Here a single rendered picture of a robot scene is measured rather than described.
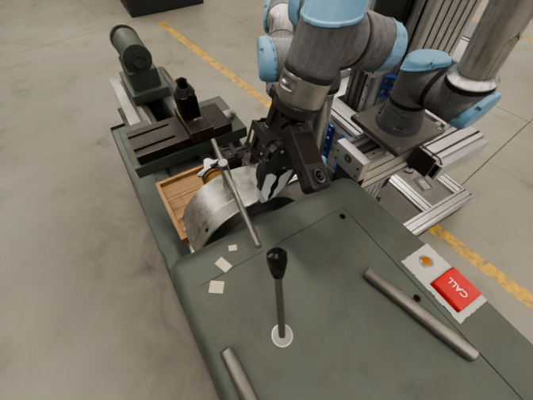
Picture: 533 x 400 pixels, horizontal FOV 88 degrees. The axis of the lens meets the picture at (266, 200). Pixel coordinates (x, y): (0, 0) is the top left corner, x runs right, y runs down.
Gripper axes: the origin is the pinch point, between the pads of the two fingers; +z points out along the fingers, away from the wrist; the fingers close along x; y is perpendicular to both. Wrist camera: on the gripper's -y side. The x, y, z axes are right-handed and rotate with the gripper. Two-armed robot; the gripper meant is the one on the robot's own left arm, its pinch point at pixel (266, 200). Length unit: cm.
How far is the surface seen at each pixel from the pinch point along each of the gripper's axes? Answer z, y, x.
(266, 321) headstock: 10.0, -18.3, 8.2
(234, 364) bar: 10.5, -21.4, 16.0
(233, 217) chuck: 11.3, 6.0, 1.6
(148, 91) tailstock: 38, 119, -12
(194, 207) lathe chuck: 16.2, 15.4, 6.8
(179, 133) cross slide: 33, 72, -11
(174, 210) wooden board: 47, 41, 1
